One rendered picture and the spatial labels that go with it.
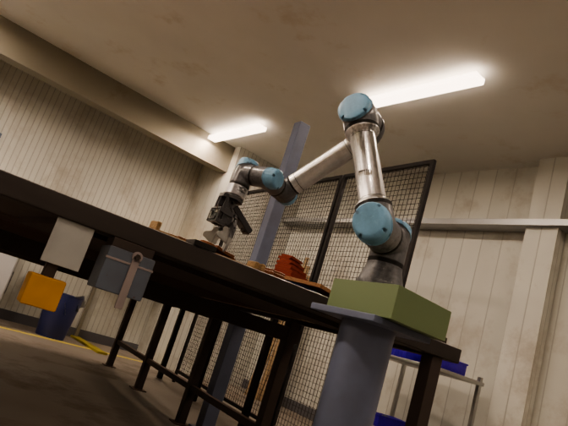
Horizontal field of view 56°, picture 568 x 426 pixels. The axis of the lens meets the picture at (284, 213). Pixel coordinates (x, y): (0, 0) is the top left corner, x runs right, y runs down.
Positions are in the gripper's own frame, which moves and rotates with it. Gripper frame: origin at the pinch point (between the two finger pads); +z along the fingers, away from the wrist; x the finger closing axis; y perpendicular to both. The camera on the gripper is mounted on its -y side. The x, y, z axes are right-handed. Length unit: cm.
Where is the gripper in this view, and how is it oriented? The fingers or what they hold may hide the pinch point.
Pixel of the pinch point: (217, 250)
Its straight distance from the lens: 189.6
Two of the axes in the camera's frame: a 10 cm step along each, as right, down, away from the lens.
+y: -7.4, -4.5, -5.1
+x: 5.8, -0.2, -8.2
